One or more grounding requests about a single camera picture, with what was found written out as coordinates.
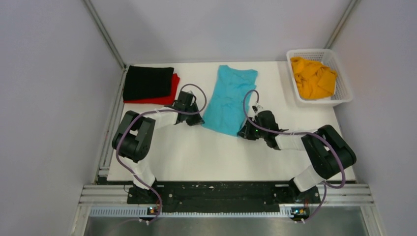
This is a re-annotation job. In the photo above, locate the turquoise t shirt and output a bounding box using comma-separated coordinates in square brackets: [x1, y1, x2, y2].
[202, 65, 258, 136]

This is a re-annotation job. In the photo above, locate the orange t shirt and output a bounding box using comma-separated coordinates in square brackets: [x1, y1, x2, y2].
[290, 57, 338, 100]

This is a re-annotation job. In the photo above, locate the left aluminium side rail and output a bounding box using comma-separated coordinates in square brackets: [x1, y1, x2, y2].
[92, 65, 129, 183]

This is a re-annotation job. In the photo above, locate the aluminium front rail frame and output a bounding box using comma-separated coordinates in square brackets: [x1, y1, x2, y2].
[69, 183, 386, 236]

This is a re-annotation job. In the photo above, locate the white plastic basket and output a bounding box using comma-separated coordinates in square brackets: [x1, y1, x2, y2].
[286, 49, 353, 107]

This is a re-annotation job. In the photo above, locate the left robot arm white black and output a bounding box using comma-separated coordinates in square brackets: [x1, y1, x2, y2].
[112, 91, 204, 204]

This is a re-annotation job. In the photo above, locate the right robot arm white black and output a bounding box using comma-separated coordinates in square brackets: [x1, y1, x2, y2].
[237, 110, 357, 204]

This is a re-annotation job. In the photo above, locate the folded black t shirt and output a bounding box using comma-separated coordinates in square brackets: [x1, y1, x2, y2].
[122, 66, 174, 102]

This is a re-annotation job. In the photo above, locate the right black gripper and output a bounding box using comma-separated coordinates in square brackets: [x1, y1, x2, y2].
[238, 117, 268, 141]

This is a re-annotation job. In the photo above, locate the folded red t shirt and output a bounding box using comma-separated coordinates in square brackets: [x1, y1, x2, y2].
[123, 73, 180, 105]

